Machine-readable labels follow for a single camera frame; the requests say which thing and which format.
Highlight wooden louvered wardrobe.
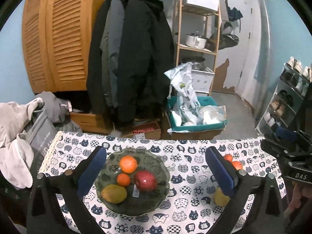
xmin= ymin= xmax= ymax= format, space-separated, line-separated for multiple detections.
xmin=22 ymin=0 xmax=104 ymax=94

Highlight orange fruit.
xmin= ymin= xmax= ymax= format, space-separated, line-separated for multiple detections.
xmin=232 ymin=161 xmax=243 ymax=171

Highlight wooden shelf rack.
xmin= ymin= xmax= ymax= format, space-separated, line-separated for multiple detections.
xmin=172 ymin=0 xmax=222 ymax=96

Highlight yellow-green pear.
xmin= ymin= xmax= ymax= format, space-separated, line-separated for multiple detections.
xmin=214 ymin=187 xmax=230 ymax=207

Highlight white storage bin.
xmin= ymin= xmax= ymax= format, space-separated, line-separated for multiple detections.
xmin=183 ymin=0 xmax=220 ymax=12

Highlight dark umbrella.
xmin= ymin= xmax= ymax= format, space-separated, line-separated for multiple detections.
xmin=225 ymin=0 xmax=243 ymax=32

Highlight small cardboard box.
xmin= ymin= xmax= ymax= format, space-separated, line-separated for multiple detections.
xmin=122 ymin=121 xmax=161 ymax=139

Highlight metal shoe rack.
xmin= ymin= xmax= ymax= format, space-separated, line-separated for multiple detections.
xmin=255 ymin=57 xmax=311 ymax=135

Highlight white cooking pot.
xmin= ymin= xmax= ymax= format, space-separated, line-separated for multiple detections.
xmin=186 ymin=33 xmax=208 ymax=50

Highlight white patterned drawer box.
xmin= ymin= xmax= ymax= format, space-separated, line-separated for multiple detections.
xmin=191 ymin=67 xmax=215 ymax=94

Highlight clear plastic bag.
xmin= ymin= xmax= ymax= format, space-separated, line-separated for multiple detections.
xmin=199 ymin=105 xmax=227 ymax=125

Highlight cardboard box under crate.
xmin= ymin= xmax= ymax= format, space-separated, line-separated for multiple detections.
xmin=161 ymin=114 xmax=224 ymax=140

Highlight yellow-red mango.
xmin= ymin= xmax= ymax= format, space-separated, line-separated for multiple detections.
xmin=100 ymin=184 xmax=128 ymax=204

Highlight grey tote bag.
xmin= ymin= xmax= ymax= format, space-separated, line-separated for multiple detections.
xmin=25 ymin=109 xmax=57 ymax=176

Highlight green glass bowl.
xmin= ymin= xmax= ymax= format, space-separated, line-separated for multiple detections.
xmin=94 ymin=148 xmax=170 ymax=217

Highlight black hanging coat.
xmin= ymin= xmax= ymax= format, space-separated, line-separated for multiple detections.
xmin=86 ymin=0 xmax=174 ymax=128

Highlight large orange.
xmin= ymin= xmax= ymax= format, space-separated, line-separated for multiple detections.
xmin=119 ymin=155 xmax=138 ymax=174

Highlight red apple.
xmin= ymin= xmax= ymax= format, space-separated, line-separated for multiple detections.
xmin=134 ymin=170 xmax=157 ymax=192

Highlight grey vertical pipe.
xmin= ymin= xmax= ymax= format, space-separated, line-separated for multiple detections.
xmin=255 ymin=0 xmax=271 ymax=117

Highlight person right hand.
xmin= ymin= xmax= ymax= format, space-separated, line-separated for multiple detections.
xmin=284 ymin=183 xmax=311 ymax=218

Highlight grey clothes pile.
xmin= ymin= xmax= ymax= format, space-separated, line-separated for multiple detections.
xmin=1 ymin=91 xmax=82 ymax=190

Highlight dark hanging bag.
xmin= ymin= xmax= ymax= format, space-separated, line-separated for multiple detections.
xmin=205 ymin=21 xmax=239 ymax=51

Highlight teal plastic crate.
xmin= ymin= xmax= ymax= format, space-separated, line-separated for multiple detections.
xmin=166 ymin=96 xmax=227 ymax=133

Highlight small orange tangerine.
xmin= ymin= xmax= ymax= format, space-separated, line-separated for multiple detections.
xmin=116 ymin=173 xmax=131 ymax=187

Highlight white door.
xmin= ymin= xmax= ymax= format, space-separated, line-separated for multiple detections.
xmin=212 ymin=0 xmax=253 ymax=94

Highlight metal round pan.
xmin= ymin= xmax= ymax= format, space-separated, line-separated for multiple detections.
xmin=181 ymin=56 xmax=205 ymax=70

